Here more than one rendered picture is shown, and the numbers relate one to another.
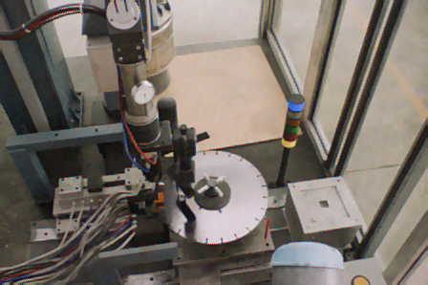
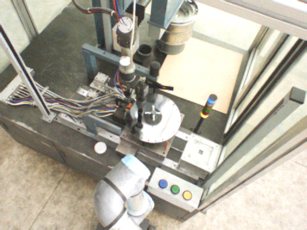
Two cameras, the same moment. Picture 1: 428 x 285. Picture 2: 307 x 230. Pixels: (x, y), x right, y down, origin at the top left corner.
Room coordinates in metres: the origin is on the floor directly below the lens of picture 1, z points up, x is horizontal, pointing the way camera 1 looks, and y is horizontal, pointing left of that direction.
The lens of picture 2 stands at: (0.07, -0.32, 2.28)
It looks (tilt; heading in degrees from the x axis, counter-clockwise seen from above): 61 degrees down; 26
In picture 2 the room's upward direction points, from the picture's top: 9 degrees clockwise
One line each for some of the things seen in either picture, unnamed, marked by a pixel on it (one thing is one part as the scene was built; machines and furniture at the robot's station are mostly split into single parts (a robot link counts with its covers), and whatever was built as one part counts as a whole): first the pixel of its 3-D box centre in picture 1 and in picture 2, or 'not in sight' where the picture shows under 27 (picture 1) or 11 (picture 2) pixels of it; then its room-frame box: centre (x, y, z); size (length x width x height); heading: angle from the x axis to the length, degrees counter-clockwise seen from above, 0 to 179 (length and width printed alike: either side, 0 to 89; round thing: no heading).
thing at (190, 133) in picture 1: (185, 154); (141, 94); (0.69, 0.07, 1.17); 0.06 x 0.05 x 0.20; 90
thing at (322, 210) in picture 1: (319, 216); (198, 156); (0.73, -0.34, 0.82); 0.18 x 0.18 x 0.15; 9
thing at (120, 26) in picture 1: (129, 24); (141, 25); (0.84, 0.19, 1.45); 0.35 x 0.07 x 0.28; 9
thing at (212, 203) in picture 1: (212, 190); (153, 115); (0.73, 0.00, 0.96); 0.11 x 0.11 x 0.03
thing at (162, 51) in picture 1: (138, 49); (172, 27); (1.46, 0.31, 0.93); 0.31 x 0.31 x 0.36
